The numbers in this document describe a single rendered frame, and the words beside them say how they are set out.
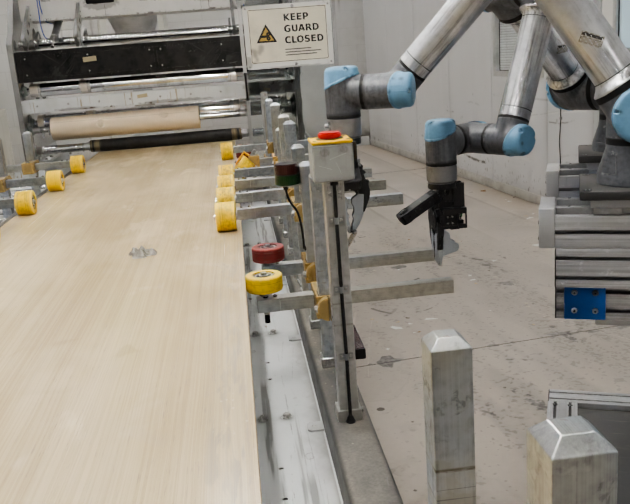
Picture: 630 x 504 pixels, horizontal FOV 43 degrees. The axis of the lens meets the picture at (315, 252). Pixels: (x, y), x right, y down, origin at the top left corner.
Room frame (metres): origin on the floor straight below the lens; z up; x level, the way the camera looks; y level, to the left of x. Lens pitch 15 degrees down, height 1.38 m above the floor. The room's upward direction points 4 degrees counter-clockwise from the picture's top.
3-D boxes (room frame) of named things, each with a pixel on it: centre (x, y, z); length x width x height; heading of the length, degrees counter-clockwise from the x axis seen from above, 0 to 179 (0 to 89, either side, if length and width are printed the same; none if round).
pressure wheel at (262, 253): (1.90, 0.12, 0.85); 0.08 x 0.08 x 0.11
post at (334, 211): (1.36, -0.04, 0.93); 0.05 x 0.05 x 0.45; 5
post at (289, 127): (2.36, 0.05, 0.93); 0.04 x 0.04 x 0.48; 5
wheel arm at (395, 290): (1.66, -0.08, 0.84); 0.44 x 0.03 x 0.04; 95
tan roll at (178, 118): (4.41, 0.77, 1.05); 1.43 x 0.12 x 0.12; 95
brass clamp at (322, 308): (1.64, -0.02, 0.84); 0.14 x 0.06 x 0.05; 5
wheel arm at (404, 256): (1.91, -0.08, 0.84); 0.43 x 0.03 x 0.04; 95
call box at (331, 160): (1.36, -0.04, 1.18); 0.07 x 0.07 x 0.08; 5
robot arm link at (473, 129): (1.98, -0.42, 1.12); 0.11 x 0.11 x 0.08; 36
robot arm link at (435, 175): (1.94, -0.33, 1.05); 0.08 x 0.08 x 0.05
